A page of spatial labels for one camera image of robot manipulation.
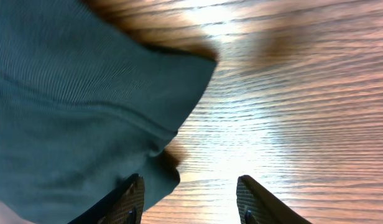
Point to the black t-shirt with white logo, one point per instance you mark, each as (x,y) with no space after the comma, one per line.
(83,107)

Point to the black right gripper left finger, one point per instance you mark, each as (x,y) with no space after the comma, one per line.
(123,205)

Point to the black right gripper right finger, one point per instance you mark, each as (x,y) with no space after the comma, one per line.
(256,205)

